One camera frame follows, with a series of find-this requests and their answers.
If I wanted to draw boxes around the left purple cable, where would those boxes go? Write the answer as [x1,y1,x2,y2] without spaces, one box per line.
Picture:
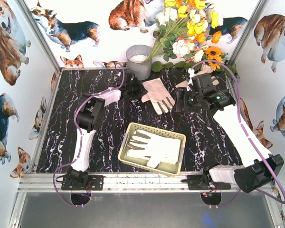
[52,62,126,208]

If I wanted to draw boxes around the aluminium front frame rail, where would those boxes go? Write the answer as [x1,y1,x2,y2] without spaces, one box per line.
[17,172,276,193]

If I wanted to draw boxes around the beige plastic storage basket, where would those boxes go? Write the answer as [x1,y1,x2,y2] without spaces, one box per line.
[118,123,186,176]

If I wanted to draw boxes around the artificial flower bouquet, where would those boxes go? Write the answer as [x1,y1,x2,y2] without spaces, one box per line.
[149,0,224,63]

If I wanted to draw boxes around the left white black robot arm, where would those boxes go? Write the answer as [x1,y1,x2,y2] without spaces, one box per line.
[61,71,146,190]

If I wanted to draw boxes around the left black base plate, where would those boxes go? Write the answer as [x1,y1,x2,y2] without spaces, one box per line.
[61,175,104,191]

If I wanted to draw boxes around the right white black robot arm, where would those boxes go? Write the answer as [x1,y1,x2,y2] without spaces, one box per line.
[174,72,284,193]

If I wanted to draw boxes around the purple cable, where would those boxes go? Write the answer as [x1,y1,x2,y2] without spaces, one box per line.
[189,59,285,208]
[52,62,126,208]

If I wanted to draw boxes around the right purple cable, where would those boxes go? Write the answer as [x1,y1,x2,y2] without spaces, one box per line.
[189,59,285,208]

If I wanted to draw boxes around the white glove green fingertips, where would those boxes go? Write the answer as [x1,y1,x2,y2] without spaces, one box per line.
[126,129,181,169]

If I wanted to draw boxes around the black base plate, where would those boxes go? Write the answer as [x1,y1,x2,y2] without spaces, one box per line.
[184,174,231,190]
[61,175,104,191]

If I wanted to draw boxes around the small sunflower pot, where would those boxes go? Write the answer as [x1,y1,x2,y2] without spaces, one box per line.
[202,46,227,72]

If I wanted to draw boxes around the grey cuffed glove back right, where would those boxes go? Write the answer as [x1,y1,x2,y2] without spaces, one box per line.
[175,75,220,88]

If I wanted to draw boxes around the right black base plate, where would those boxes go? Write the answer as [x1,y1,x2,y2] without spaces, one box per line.
[184,174,231,190]

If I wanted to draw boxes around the grey metal bucket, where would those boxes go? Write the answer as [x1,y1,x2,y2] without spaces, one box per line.
[126,45,152,81]

